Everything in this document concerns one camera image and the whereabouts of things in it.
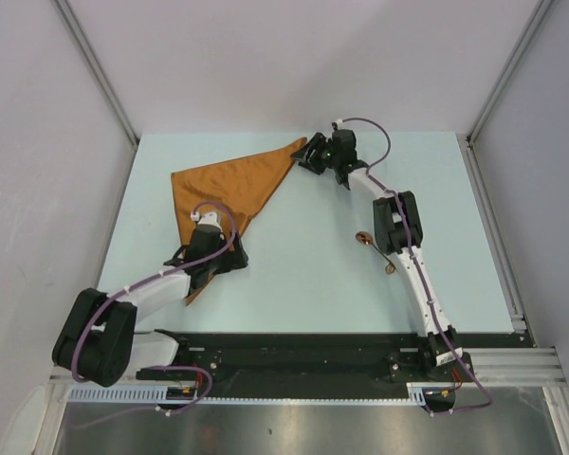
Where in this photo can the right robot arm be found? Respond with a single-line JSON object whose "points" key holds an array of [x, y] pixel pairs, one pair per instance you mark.
{"points": [[398, 236]]}

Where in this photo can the copper spoon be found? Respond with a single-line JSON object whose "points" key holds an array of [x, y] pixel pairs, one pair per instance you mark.
{"points": [[367, 239]]}

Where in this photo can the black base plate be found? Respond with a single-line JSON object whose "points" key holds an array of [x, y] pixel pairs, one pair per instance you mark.
{"points": [[311, 367]]}

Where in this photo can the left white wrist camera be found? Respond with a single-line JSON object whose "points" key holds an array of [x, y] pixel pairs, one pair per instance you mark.
{"points": [[210, 218]]}

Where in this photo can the orange cloth napkin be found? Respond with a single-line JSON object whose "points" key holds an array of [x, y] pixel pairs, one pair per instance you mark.
{"points": [[243, 186]]}

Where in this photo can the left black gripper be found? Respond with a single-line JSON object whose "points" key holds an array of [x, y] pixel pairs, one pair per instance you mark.
{"points": [[233, 259]]}

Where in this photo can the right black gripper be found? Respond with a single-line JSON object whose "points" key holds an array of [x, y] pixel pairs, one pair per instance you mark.
{"points": [[317, 143]]}

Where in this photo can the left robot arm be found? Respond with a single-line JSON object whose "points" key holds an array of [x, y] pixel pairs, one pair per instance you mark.
{"points": [[99, 343]]}

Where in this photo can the aluminium frame rail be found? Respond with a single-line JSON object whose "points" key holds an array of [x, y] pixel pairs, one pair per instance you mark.
{"points": [[517, 367]]}

